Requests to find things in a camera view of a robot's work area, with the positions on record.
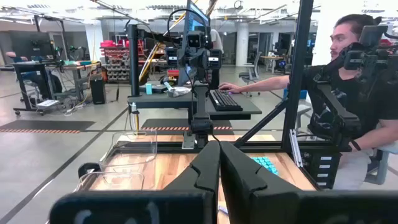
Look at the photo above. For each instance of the grey office chair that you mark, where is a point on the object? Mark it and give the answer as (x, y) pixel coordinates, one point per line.
(252, 73)

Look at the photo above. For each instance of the black computer tower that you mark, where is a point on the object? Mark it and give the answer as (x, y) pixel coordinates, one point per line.
(98, 91)

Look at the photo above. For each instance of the black standing desk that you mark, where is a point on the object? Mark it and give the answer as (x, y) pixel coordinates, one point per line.
(174, 101)

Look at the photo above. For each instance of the light grey chair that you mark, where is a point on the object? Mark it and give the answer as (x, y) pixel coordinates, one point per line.
(381, 168)

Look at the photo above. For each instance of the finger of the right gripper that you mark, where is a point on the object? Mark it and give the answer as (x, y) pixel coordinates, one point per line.
(190, 59)
(198, 59)

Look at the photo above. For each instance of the red box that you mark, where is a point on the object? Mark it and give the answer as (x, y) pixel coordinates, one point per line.
(173, 73)

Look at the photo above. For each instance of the white flat box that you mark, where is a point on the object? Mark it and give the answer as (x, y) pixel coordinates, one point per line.
(47, 104)

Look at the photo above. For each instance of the blue storage bin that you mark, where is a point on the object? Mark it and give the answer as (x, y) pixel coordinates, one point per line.
(304, 95)

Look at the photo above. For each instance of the black controller box white labels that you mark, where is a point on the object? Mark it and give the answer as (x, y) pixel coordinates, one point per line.
(314, 168)

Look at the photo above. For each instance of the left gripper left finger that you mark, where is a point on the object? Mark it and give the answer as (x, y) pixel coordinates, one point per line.
(140, 205)

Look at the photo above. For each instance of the silver metal bracket strip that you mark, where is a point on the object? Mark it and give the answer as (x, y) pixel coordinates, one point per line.
(295, 149)

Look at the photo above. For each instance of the teal box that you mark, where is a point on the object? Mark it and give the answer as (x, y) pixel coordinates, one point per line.
(149, 88)

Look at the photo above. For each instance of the computer monitor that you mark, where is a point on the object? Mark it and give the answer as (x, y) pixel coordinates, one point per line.
(194, 17)

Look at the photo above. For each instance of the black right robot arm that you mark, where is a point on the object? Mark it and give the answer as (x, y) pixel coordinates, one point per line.
(201, 102)

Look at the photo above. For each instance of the clear plastic bin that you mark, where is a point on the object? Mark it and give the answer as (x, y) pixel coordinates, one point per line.
(109, 182)
(133, 149)

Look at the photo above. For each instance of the white round column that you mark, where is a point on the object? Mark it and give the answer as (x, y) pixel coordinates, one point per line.
(242, 43)

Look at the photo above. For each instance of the red parts bin rack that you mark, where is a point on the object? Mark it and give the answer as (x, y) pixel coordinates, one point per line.
(118, 59)

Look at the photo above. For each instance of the teal calculator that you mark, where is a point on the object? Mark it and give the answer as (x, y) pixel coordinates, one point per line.
(264, 163)

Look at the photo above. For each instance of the wooden top workbench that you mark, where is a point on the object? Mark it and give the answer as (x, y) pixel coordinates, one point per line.
(46, 67)

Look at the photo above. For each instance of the black floor mat hazard stripe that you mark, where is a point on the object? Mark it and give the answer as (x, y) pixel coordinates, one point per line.
(43, 126)

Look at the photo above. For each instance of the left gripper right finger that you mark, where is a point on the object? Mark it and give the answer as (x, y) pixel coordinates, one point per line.
(280, 205)

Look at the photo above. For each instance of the person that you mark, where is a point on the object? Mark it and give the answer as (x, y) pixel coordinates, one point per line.
(12, 55)
(342, 37)
(216, 40)

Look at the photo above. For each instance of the black keyboard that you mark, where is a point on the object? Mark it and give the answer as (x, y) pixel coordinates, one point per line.
(225, 100)

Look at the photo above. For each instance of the crumpled plastic bag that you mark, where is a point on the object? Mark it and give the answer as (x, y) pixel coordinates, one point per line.
(177, 91)

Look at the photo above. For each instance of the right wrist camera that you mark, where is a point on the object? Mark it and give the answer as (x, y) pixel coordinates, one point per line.
(194, 40)

